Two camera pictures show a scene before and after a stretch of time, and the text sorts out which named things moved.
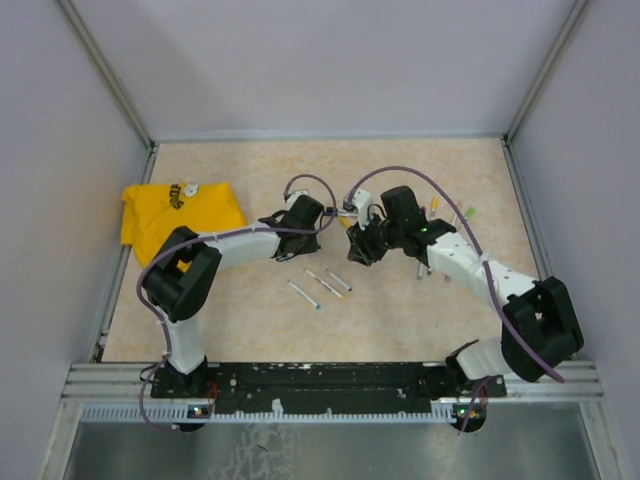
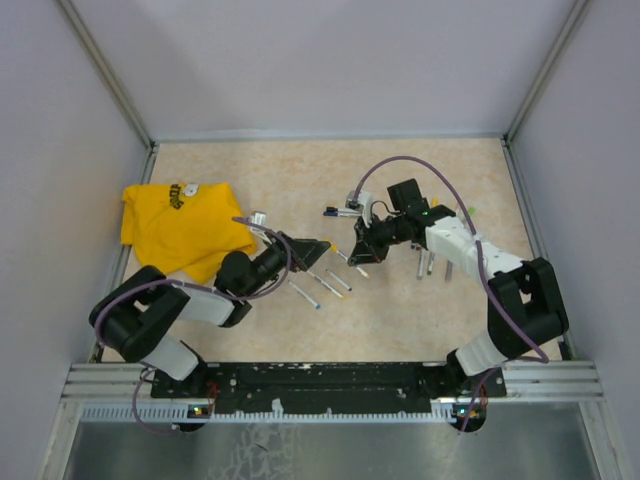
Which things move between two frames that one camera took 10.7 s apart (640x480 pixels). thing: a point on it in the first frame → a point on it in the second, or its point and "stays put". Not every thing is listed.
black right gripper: [362, 249] stays put
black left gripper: [308, 247] → [303, 251]
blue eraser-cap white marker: [338, 280] stays put
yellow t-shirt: [151, 213] stays put
